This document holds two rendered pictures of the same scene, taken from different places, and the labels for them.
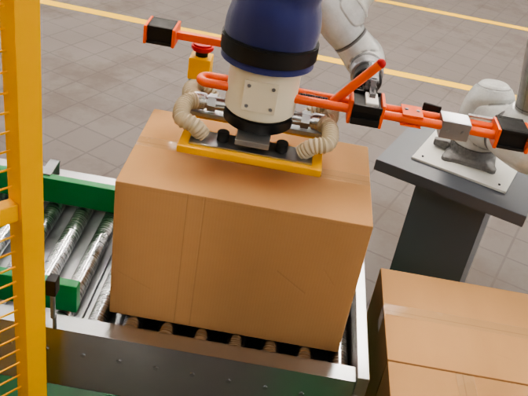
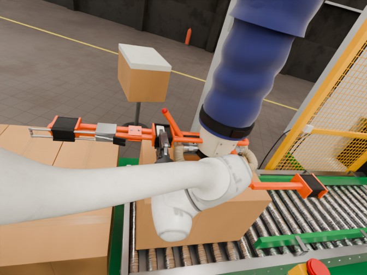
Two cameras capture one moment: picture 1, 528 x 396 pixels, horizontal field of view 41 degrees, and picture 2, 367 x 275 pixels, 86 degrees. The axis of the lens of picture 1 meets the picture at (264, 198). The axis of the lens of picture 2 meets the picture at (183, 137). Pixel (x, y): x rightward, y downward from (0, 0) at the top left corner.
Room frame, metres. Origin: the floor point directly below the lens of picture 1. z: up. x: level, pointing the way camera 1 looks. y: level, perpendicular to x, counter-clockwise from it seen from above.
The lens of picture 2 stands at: (2.22, -0.35, 1.62)
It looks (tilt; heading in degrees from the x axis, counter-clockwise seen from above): 35 degrees down; 160
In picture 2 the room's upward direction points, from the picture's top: 16 degrees clockwise
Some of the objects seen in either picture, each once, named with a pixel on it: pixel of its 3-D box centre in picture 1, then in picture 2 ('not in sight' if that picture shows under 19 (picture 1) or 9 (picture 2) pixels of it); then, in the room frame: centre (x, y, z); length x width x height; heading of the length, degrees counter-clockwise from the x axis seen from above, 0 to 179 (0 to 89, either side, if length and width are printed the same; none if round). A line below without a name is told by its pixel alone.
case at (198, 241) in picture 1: (243, 226); (193, 192); (1.57, 0.04, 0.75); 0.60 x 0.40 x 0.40; 90
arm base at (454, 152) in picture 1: (466, 147); not in sight; (2.22, -0.65, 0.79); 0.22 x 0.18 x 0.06; 76
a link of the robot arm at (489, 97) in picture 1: (486, 113); not in sight; (2.21, -0.67, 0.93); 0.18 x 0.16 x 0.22; 31
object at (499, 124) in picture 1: (510, 135); (66, 127); (1.58, -0.55, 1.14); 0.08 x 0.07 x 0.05; 90
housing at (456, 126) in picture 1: (452, 126); (106, 132); (1.58, -0.42, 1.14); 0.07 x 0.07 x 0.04; 0
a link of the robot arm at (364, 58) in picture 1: (366, 72); not in sight; (1.82, -0.21, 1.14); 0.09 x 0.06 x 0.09; 90
